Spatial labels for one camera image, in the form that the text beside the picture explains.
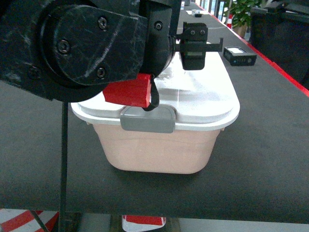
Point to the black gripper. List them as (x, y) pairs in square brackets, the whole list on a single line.
[(193, 45)]

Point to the white box lid grey handle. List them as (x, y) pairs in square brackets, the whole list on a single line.
[(203, 100)]

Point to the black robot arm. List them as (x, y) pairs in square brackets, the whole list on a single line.
[(70, 50)]

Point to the pink plastic storage box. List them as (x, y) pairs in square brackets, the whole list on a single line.
[(180, 152)]

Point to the red white traffic cone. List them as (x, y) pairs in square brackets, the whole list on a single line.
[(229, 21)]

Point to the small black digital device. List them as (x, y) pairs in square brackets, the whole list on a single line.
[(236, 56)]

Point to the green potted plant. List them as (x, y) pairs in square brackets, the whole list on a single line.
[(240, 12)]

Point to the black mat on table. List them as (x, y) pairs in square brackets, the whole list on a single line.
[(259, 169)]

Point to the red white striped bollard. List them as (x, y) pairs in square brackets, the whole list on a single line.
[(142, 223)]

